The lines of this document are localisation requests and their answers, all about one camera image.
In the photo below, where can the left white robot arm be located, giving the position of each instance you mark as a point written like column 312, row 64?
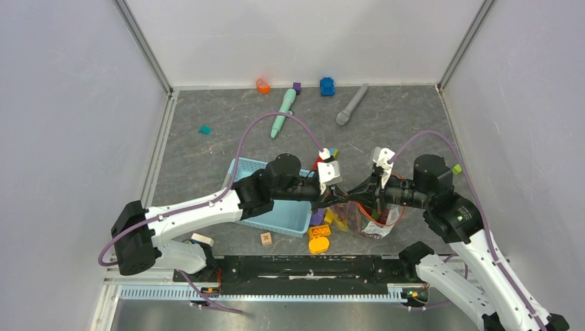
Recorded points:
column 145, row 238

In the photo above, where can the light blue cable comb rail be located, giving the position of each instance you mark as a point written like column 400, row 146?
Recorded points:
column 186, row 293

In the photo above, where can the yellow oval toy block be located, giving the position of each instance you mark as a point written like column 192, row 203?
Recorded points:
column 318, row 245

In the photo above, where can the grey toy microphone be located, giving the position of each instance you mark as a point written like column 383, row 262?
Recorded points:
column 344, row 116

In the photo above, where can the teal small block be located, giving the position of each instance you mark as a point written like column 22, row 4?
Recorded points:
column 204, row 130

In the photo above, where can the white yellow striped block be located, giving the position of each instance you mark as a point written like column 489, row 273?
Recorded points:
column 197, row 238

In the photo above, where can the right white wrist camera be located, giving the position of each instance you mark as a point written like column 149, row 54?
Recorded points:
column 381, row 160

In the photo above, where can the purple toy cylinder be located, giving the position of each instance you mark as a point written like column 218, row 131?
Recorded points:
column 317, row 217

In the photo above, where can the mint green toy pen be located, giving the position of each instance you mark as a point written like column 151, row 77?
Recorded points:
column 288, row 100

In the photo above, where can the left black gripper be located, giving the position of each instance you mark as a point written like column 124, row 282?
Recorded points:
column 330, row 199

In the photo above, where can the orange lego brick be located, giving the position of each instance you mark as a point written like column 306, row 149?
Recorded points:
column 319, row 231

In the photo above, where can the multicolour stacked brick block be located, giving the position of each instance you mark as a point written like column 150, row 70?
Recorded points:
column 332, row 155

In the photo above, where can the small purple block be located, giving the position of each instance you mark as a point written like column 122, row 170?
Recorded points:
column 297, row 87

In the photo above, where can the wooden cube with X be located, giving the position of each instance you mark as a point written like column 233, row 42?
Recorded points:
column 266, row 238

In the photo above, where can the green small cube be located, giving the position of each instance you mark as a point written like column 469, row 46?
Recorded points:
column 457, row 169

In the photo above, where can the light blue plastic basket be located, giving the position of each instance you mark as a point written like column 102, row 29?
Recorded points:
column 290, row 218

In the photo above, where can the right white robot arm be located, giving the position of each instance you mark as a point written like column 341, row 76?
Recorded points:
column 500, row 301

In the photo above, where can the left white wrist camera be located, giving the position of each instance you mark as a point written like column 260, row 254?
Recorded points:
column 329, row 172

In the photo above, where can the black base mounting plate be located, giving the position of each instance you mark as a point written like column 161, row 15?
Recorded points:
column 304, row 274

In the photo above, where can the yellow flat brick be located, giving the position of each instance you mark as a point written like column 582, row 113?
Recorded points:
column 329, row 216

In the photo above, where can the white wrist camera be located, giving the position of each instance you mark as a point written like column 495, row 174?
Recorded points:
column 329, row 172
column 381, row 160

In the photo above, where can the clear orange zip bag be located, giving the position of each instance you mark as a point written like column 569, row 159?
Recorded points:
column 374, row 223

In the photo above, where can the blue toy car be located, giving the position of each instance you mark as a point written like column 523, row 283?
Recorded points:
column 327, row 87

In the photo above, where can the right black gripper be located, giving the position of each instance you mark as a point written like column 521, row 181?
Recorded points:
column 366, row 194

